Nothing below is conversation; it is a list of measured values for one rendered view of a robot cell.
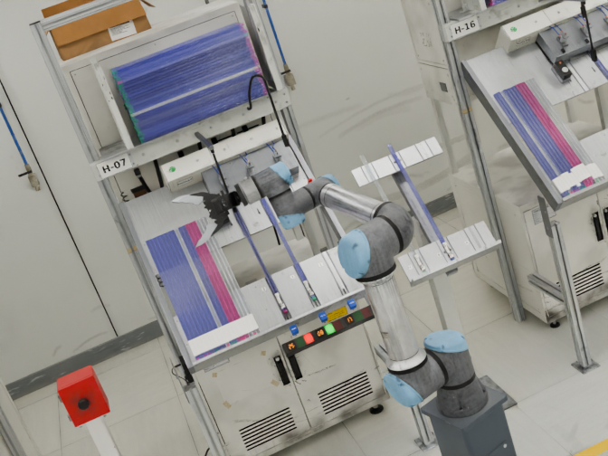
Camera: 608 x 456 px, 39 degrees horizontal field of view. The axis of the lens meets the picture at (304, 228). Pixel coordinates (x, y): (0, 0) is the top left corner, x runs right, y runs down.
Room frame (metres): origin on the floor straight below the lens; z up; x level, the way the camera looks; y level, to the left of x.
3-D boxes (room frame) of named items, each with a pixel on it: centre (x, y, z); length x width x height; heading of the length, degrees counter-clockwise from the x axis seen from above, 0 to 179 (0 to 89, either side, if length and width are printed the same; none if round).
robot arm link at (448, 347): (2.15, -0.27, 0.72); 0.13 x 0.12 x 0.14; 117
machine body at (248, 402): (3.29, 0.30, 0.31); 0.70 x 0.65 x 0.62; 101
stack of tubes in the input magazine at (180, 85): (3.18, 0.22, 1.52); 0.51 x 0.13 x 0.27; 101
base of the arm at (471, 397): (2.15, -0.27, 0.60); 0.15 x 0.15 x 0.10
